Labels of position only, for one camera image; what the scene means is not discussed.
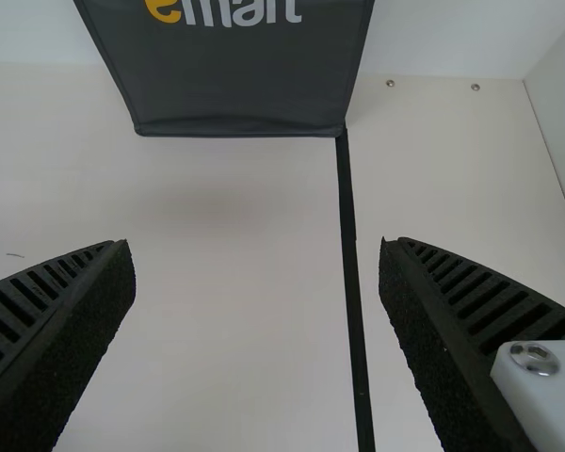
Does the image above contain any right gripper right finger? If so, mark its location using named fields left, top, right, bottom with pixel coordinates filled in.
left=379, top=235, right=565, bottom=452

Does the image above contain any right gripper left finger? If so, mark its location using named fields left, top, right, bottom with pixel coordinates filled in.
left=0, top=238, right=137, bottom=452

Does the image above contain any black strip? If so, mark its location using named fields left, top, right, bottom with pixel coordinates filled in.
left=333, top=125, right=377, bottom=452

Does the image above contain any dark grey bag with straps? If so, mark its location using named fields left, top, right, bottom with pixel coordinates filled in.
left=73, top=0, right=377, bottom=138

